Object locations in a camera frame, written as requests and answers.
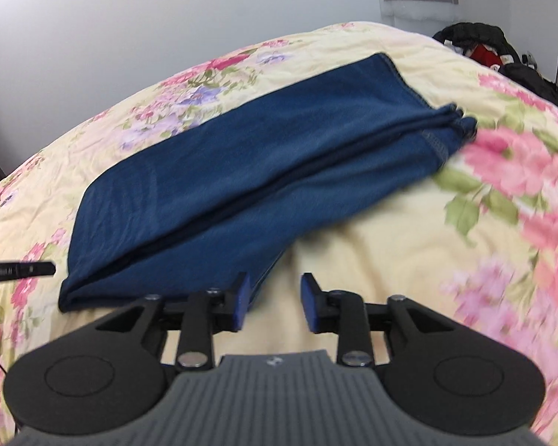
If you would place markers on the blue denim pants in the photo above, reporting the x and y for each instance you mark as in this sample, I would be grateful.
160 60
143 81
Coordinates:
260 172

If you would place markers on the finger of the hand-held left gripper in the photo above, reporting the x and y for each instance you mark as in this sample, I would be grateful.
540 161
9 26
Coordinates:
37 268

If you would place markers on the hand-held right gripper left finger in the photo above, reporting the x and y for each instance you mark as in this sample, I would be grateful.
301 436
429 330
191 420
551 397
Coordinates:
242 301

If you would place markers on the black jacket pile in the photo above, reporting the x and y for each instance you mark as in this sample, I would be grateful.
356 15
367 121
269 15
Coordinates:
493 51

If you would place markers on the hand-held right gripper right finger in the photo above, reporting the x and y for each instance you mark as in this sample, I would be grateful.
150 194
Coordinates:
309 305

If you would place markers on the floral yellow blanket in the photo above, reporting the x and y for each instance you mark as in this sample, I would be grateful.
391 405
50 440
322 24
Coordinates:
400 241

